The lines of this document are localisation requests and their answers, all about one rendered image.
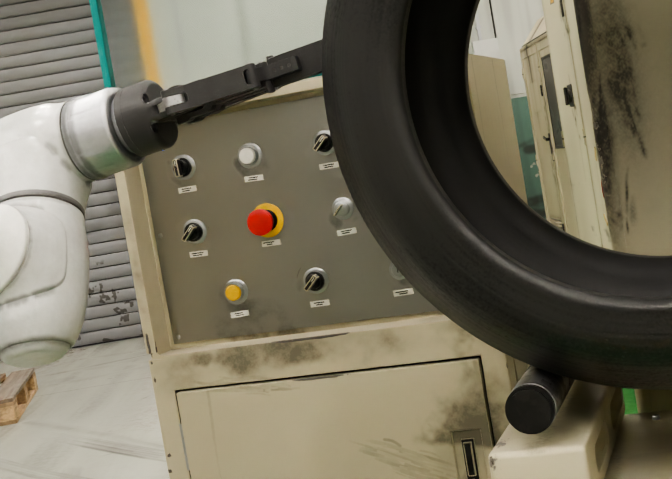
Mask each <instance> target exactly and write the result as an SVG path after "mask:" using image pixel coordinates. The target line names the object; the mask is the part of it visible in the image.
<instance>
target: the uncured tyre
mask: <svg viewBox="0 0 672 479"><path fill-rule="evenodd" d="M479 2H480V0H327V3H326V10H325V17H324V26H323V37H322V82H323V94H324V102H325V109H326V115H327V121H328V126H329V131H330V135H331V139H332V143H333V147H334V150H335V154H336V157H337V160H338V163H339V166H340V169H341V172H342V175H343V177H344V180H345V182H346V185H347V187H348V190H349V192H350V194H351V196H352V198H353V201H354V203H355V205H356V207H357V209H358V211H359V212H360V214H361V216H362V218H363V220H364V222H365V223H366V225H367V227H368V228H369V230H370V232H371V233H372V235H373V236H374V238H375V239H376V241H377V242H378V244H379V245H380V247H381V248H382V250H383V251H384V252H385V254H386V255H387V256H388V258H389V259H390V260H391V262H392V263H393V264H394V265H395V267H396V268H397V269H398V270H399V271H400V272H401V274H402V275H403V276H404V277H405V278H406V279H407V280H408V281H409V283H410V284H411V285H412V286H413V287H414V288H415V289H416V290H417V291H418V292H419V293H420V294H421V295H422V296H423V297H424V298H426V299H427V300H428V301H429V302H430V303H431V304H432V305H433V306H434V307H436V308H437V309H438V310H439V311H440V312H441V313H443V314H444V315H445V316H446V317H448V318H449V319H450V320H452V321H453V322H454V323H456V324H457V325H458V326H460V327H461V328H463V329H464V330H465V331H467V332H468V333H470V334H471V335H473V336H475V337H476V338H478V339H479V340H481V341H483V342H484V343H486V344H488V345H490V346H491V347H493V348H495V349H497V350H499V351H501V352H503V353H505V354H507V355H509V356H511V357H513V358H515V359H517V360H519V361H522V362H524V363H527V364H529V365H531V366H534V367H537V368H539V369H542V370H545V371H548V372H551V373H554V374H557V375H560V376H564V377H568V378H571V379H575V380H579V381H584V382H589V383H593V384H599V385H605V386H612V387H620V388H630V389H647V390H672V255H670V256H650V255H638V254H630V253H624V252H619V251H615V250H610V249H607V248H603V247H600V246H597V245H594V244H591V243H589V242H586V241H584V240H581V239H579V238H577V237H575V236H573V235H571V234H569V233H567V232H565V231H563V230H561V229H560V228H558V227H556V226H555V225H553V224H552V223H550V222H549V221H547V220H546V219H544V218H543V217H542V216H540V215H539V214H538V213H537V212H535V211H534V210H533V209H532V208H531V207H530V206H529V205H527V204H526V203H525V202H524V201H523V200H522V199H521V198H520V197H519V196H518V195H517V193H516V192H515V191H514V190H513V189H512V188H511V187H510V185H509V184H508V183H507V182H506V180H505V179H504V178H503V176H502V175H501V173H500V172H499V170H498V169H497V167H496V166H495V164H494V162H493V161H492V159H491V157H490V155H489V153H488V151H487V149H486V147H485V145H484V143H483V140H482V138H481V135H480V133H479V130H478V127H477V124H476V121H475V117H474V113H473V109H472V104H471V99H470V92H469V82H468V53H469V44H470V37H471V31H472V26H473V22H474V18H475V15H476V11H477V8H478V5H479Z"/></svg>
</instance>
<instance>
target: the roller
mask: <svg viewBox="0 0 672 479"><path fill-rule="evenodd" d="M574 380H575V379H571V378H568V377H564V376H560V375H557V374H554V373H551V372H548V371H545V370H542V369H539V368H537V367H534V366H531V365H530V366H529V367H528V369H527V370H526V371H525V373H524V374H523V376H522V377H521V379H520V380H519V381H518V383H517V384H516V386H515V387H514V388H513V390H512V391H511V393H510V394H509V396H508V398H507V400H506V404H505V413H506V417H507V419H508V421H509V423H510V424H511V425H512V426H513V427H514V428H515V429H516V430H518V431H519V432H522V433H525V434H538V433H541V432H543V431H545V430H546V429H547V428H548V427H549V426H550V425H551V424H552V422H553V421H554V419H555V417H556V415H557V413H558V411H559V409H560V407H561V405H562V403H563V402H564V400H565V398H566V396H567V394H568V392H569V390H570V388H571V386H572V384H573V382H574Z"/></svg>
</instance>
